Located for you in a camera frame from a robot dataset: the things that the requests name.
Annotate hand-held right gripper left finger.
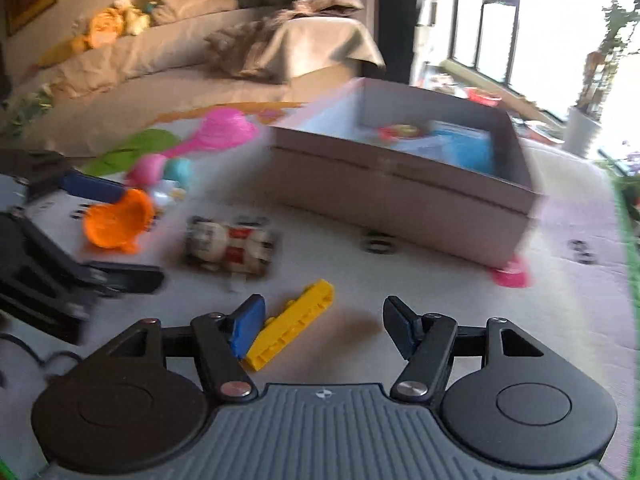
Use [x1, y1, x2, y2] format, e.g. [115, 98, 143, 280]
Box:
[92, 294, 266, 403]

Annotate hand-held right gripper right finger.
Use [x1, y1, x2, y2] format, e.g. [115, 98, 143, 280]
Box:
[383, 296, 548, 403]

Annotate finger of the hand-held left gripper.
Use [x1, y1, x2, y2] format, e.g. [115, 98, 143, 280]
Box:
[0, 149, 127, 205]
[74, 262, 166, 298]

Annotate orange plastic toy basket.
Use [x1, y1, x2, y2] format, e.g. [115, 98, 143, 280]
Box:
[82, 188, 156, 255]

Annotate yellow toy block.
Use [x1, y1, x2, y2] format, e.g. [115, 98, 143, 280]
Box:
[243, 280, 335, 372]

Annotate pink round toy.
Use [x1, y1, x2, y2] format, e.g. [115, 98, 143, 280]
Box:
[125, 155, 168, 189]

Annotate white toy duck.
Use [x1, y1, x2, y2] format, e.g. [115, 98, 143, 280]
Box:
[150, 180, 189, 209]

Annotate white red toy vehicle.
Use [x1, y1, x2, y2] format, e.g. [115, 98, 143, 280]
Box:
[182, 215, 281, 282]

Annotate teal round toy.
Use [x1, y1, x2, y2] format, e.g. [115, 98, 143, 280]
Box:
[162, 157, 194, 186]

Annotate beige cardboard box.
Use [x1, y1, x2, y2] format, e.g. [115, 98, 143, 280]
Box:
[267, 77, 543, 268]

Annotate pink plastic toy basket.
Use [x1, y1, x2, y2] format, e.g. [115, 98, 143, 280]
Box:
[167, 107, 261, 161]

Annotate printed play mat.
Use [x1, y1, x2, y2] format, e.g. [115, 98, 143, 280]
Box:
[0, 101, 631, 480]

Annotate green leafy plant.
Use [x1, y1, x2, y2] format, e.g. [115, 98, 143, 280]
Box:
[0, 85, 55, 136]

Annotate beige covered sofa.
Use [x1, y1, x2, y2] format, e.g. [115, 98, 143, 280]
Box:
[0, 0, 386, 157]

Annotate yellow plush toy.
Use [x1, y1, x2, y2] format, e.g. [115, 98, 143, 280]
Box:
[72, 0, 151, 52]

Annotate blue tissue packet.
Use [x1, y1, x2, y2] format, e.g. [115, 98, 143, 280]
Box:
[400, 120, 496, 176]

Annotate red yellow toy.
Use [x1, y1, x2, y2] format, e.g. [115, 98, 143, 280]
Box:
[377, 122, 433, 145]

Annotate cream pillow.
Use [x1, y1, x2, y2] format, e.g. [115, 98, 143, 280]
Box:
[150, 0, 241, 26]

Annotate grey brown jacket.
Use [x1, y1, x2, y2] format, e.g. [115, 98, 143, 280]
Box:
[205, 0, 366, 82]

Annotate red bowl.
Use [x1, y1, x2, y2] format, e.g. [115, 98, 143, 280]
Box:
[464, 86, 503, 107]

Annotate white plant pot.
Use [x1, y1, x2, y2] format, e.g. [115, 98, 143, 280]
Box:
[562, 106, 604, 158]

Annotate beige curtain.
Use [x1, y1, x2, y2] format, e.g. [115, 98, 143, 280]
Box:
[350, 0, 382, 61]

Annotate black framed window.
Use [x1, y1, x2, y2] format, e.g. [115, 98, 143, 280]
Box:
[447, 0, 640, 128]

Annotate tall palm plant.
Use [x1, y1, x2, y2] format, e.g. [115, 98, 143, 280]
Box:
[575, 0, 640, 111]

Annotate black cable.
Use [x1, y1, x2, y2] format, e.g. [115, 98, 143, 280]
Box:
[0, 332, 86, 391]

